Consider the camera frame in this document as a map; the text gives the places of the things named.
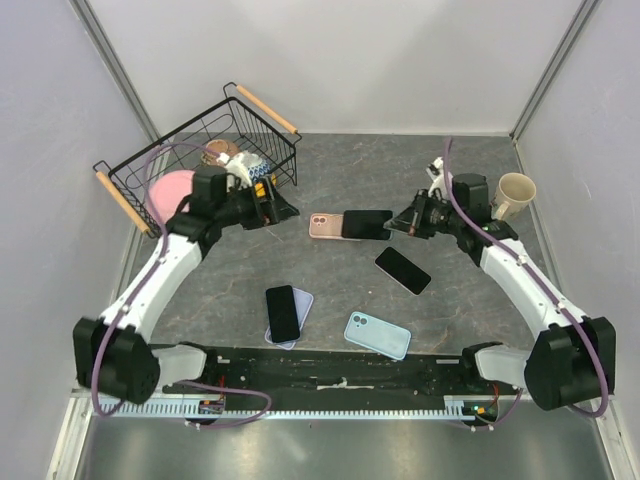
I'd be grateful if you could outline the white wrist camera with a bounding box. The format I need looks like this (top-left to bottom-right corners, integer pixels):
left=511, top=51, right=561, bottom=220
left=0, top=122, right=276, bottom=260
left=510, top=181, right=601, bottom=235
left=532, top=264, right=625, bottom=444
left=415, top=157, right=449, bottom=201
left=218, top=151, right=262, bottom=188

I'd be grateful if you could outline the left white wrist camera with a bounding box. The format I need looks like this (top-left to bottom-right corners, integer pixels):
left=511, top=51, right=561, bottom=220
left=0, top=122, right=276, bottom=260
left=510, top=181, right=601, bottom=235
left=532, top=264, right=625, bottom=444
left=218, top=151, right=262, bottom=188

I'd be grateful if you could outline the pink edged black phone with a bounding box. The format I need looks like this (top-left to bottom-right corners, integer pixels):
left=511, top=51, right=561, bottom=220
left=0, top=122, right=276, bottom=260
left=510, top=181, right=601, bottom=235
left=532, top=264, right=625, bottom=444
left=374, top=247, right=432, bottom=295

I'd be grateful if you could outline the blue edged black phone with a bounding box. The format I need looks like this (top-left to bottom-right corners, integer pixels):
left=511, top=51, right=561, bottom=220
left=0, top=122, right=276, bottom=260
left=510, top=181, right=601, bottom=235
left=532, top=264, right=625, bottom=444
left=266, top=285, right=300, bottom=344

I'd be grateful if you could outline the black wire basket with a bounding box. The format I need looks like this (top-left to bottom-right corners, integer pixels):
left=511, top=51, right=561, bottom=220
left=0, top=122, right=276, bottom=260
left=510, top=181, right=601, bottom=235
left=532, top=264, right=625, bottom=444
left=93, top=82, right=302, bottom=238

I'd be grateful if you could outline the pink phone case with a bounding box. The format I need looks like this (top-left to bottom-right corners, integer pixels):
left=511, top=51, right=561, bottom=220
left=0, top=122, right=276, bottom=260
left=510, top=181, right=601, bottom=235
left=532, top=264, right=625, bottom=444
left=308, top=213, right=352, bottom=241

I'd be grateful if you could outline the light blue phone case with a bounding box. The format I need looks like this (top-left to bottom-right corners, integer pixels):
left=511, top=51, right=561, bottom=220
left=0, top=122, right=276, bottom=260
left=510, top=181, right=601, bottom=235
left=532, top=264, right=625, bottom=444
left=344, top=311, right=411, bottom=361

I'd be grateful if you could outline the teal edged phone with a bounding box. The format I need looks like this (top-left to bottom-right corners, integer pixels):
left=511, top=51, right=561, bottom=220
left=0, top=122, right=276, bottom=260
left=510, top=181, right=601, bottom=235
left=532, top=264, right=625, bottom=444
left=341, top=210, right=394, bottom=241

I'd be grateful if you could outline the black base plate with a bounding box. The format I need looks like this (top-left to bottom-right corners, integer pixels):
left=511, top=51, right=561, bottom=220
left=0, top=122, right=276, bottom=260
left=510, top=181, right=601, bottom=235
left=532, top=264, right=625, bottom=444
left=162, top=344, right=519, bottom=412

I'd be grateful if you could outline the cream mug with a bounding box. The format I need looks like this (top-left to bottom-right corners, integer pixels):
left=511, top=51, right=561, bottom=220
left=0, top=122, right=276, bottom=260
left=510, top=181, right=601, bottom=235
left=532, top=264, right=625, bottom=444
left=491, top=172, right=537, bottom=221

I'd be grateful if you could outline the grey cable duct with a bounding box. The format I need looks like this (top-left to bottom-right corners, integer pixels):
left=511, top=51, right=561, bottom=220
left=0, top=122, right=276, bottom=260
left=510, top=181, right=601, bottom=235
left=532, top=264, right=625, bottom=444
left=113, top=395, right=476, bottom=421

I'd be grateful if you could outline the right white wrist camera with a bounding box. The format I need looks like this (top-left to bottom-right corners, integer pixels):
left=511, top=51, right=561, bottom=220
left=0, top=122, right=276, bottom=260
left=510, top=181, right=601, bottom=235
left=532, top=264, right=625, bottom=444
left=415, top=157, right=449, bottom=201

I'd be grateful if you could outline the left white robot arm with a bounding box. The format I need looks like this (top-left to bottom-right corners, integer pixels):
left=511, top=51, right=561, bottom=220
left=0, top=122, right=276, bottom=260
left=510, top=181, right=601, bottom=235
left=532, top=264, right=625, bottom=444
left=72, top=166, right=299, bottom=405

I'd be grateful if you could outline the lavender phone case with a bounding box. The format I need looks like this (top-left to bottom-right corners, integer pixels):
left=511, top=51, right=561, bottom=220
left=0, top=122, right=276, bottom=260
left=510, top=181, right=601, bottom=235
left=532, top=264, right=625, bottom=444
left=264, top=287, right=314, bottom=350

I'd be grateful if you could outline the pink plate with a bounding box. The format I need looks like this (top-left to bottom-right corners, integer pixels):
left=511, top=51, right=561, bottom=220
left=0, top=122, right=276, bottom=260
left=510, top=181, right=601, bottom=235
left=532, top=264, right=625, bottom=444
left=146, top=170, right=194, bottom=223

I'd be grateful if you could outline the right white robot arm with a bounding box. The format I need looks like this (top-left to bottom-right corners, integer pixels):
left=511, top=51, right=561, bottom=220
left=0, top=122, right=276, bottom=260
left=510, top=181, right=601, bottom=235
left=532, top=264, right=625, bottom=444
left=384, top=174, right=616, bottom=416

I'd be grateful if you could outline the brown ceramic bowl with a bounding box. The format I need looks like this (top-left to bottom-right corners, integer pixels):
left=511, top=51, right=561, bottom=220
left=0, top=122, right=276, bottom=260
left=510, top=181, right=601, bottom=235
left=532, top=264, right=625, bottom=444
left=201, top=139, right=240, bottom=167

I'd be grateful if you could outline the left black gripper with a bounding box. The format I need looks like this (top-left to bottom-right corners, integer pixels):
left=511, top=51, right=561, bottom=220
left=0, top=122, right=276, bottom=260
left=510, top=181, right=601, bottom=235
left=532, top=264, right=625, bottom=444
left=216, top=176, right=299, bottom=231

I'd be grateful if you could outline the blue patterned bowl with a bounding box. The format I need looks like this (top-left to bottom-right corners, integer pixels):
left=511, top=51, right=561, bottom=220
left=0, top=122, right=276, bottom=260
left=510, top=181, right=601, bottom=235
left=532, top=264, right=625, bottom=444
left=228, top=151, right=270, bottom=185

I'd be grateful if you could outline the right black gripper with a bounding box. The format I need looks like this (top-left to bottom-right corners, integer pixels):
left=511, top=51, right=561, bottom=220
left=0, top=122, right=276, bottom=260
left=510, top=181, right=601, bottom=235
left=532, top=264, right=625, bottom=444
left=386, top=188, right=464, bottom=240

